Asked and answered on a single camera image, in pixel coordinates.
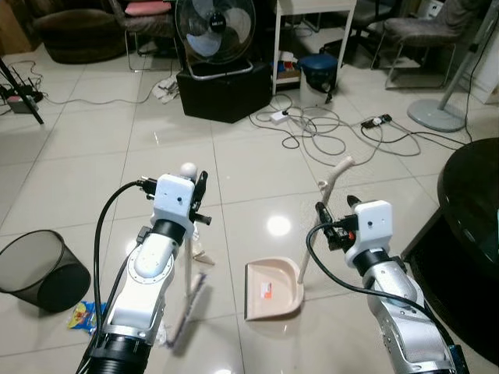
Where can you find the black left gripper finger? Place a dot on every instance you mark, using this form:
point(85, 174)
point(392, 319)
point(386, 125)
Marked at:
point(200, 187)

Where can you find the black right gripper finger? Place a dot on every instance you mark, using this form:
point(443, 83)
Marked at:
point(352, 200)
point(321, 212)

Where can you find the beige broom with purple bristles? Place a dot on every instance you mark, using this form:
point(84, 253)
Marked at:
point(189, 312)

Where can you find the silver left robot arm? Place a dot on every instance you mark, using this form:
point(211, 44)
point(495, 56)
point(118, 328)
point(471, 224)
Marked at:
point(148, 288)

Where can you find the grey round-base floor stand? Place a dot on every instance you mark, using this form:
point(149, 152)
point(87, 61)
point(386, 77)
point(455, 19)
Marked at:
point(437, 115)

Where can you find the black floor fan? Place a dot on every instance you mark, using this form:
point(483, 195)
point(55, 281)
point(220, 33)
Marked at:
point(214, 31)

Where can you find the tan paper scrap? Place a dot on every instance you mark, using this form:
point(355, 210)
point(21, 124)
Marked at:
point(204, 255)

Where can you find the black power strip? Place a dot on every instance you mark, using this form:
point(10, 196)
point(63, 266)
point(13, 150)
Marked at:
point(377, 121)

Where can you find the black box stand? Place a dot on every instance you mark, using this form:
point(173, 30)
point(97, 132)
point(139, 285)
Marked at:
point(226, 93)

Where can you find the white power strip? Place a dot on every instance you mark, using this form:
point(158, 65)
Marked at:
point(277, 117)

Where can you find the round black glossy table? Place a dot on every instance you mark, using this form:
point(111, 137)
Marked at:
point(468, 202)

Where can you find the crumpled white tissue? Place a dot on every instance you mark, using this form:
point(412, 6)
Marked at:
point(161, 336)

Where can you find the blue lidded bin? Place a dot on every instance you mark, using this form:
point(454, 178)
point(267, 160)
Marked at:
point(318, 70)

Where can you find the cardboard box with colourful items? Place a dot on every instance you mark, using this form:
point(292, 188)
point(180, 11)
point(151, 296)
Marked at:
point(287, 70)

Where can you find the colourful snack wrapper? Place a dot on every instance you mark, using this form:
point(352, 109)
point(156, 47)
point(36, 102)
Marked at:
point(84, 315)

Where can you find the black mesh wastebasket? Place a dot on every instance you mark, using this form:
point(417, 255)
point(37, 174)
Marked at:
point(39, 269)

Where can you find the grey cushioned metal chair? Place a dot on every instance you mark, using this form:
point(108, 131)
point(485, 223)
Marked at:
point(429, 31)

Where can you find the dark brown round ottoman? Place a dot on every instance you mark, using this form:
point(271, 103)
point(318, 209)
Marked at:
point(78, 35)

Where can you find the white side table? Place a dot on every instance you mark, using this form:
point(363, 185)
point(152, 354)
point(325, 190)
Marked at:
point(316, 4)

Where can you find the black tripod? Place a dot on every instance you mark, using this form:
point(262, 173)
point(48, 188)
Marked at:
point(19, 93)

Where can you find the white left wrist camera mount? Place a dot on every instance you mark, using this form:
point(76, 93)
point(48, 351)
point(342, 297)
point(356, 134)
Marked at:
point(173, 199)

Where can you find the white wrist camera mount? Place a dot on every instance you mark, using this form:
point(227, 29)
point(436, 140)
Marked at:
point(370, 226)
point(173, 199)

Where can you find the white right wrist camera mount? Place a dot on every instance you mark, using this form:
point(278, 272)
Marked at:
point(370, 226)

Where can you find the metal frame chair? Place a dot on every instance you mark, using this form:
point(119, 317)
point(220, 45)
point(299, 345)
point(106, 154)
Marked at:
point(148, 15)

